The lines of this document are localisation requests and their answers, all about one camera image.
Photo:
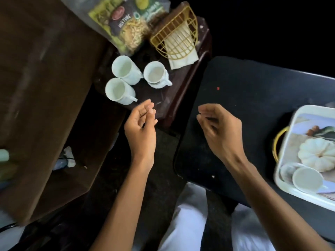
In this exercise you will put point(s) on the white printed tray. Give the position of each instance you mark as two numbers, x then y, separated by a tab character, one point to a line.
314	120

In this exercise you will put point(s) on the person's right hand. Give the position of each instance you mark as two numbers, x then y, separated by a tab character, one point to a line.
225	135

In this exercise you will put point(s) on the green snacks packet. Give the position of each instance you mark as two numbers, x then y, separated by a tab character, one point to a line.
146	5

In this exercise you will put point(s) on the white paper napkins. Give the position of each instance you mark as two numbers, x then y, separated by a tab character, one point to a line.
183	62

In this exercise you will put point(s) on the person's left forearm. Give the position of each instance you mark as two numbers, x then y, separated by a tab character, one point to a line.
123	211

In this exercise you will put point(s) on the yellow snacks packet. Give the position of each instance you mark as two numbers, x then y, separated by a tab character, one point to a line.
102	15

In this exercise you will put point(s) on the clear zip bag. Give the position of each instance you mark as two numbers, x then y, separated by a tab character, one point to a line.
78	7

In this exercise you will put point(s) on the dark maroon snacks packet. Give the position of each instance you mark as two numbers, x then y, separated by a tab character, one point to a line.
123	20

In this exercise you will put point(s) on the brown plastic stool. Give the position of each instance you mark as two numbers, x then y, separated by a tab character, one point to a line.
183	81

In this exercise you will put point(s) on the person's right forearm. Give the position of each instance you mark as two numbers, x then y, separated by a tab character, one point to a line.
269	211

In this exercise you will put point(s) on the person's white garment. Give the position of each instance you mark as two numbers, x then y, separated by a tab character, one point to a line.
188	227

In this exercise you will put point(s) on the person's left hand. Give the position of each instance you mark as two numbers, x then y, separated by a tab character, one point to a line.
141	135

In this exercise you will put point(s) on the white cup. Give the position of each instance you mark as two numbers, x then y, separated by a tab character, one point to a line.
123	69
116	91
307	179
155	74

